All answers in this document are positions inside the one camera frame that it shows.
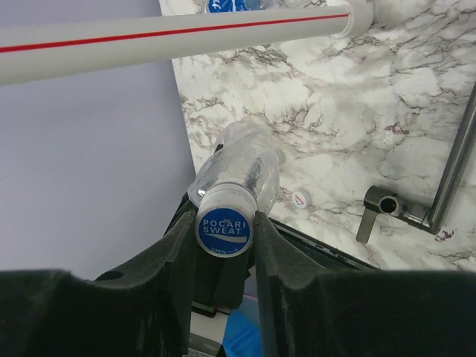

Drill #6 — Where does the clear plastic bottle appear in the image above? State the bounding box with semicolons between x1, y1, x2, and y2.
187;120;280;213

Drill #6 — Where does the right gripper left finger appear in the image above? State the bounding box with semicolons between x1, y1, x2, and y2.
1;211;195;356

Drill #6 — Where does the white PVC pipe stand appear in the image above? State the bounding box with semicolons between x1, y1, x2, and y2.
1;1;374;86

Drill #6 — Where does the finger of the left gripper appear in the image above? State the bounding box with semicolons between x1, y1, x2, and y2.
92;143;254;317

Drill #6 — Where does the green white bottle cap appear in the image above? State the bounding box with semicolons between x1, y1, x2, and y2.
275;148;286;166

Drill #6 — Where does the blue label plastic bottle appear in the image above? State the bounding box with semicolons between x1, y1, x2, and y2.
205;0;288;13

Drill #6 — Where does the blue Pocari Sweat cap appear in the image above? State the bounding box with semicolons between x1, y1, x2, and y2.
195;182;257;258

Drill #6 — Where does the dark metal faucet handle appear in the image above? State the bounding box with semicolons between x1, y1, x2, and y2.
356;89;475;245

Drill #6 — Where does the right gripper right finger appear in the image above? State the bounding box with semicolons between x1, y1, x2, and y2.
254;213;475;356

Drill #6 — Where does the red white bottle cap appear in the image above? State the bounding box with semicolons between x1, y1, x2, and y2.
292;187;312;209

